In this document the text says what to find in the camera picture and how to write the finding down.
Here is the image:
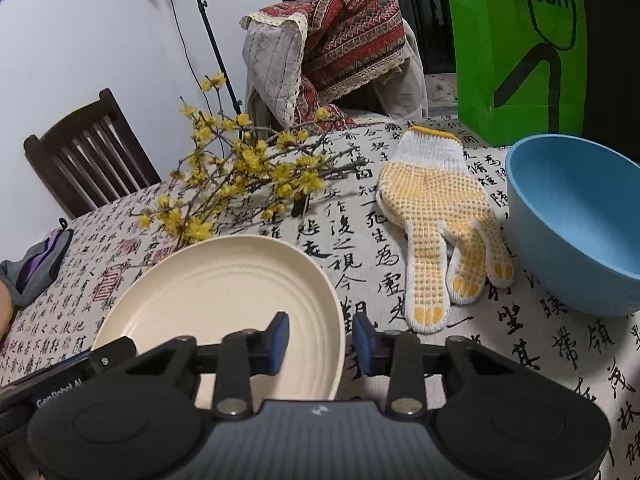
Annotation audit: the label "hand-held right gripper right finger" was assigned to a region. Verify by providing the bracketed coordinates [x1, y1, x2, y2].
[352, 312, 521, 418]

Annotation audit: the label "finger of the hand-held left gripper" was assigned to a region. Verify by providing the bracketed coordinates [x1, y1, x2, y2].
[90, 337, 137, 372]

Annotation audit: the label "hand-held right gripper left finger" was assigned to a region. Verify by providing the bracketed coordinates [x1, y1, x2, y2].
[122, 311, 291, 418]

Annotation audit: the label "cream plate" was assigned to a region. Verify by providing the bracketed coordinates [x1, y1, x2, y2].
[91, 234, 347, 411]

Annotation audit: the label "blue bowl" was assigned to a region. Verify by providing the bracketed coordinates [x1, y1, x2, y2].
[505, 134, 640, 317]

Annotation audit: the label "grey purple cloth pouch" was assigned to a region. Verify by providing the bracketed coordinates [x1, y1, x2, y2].
[0, 217, 75, 308]

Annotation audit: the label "calligraphy print tablecloth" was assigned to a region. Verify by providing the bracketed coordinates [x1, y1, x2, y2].
[0, 115, 640, 480]

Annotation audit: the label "yellow dotted work glove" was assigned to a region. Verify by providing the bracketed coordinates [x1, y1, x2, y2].
[376, 127, 515, 335]

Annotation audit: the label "yellow flower branches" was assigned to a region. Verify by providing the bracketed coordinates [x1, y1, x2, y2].
[132, 72, 368, 266]

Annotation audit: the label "dark wooden chair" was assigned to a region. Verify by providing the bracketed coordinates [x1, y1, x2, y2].
[23, 88, 163, 220]

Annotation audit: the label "beige covered armchair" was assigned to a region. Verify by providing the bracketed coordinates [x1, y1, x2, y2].
[247, 20, 429, 128]

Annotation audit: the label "grey quilted cushion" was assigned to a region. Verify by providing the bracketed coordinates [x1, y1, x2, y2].
[241, 12, 308, 128]

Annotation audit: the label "red patterned blanket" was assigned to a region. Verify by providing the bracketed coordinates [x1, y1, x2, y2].
[240, 0, 408, 131]

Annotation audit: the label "green paper bag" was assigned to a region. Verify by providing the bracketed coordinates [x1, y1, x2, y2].
[442, 0, 588, 148]

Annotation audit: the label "studio light on stand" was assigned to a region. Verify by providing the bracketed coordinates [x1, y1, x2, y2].
[155, 0, 246, 116]

